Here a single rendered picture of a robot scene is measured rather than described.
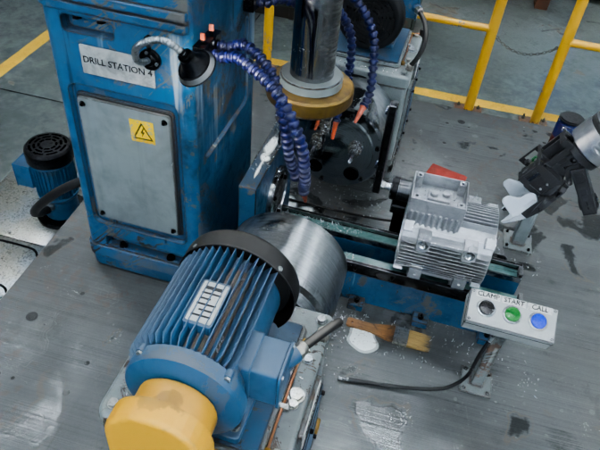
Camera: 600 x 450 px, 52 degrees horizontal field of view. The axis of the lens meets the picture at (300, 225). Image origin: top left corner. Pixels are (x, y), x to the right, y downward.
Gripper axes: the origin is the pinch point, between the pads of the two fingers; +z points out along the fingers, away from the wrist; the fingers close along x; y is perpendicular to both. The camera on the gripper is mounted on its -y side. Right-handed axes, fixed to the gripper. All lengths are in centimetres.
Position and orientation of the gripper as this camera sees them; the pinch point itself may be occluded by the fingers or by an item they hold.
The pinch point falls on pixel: (510, 214)
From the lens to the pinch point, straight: 132.2
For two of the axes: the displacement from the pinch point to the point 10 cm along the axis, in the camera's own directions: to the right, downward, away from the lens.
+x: -2.8, 6.3, -7.2
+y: -7.9, -5.8, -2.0
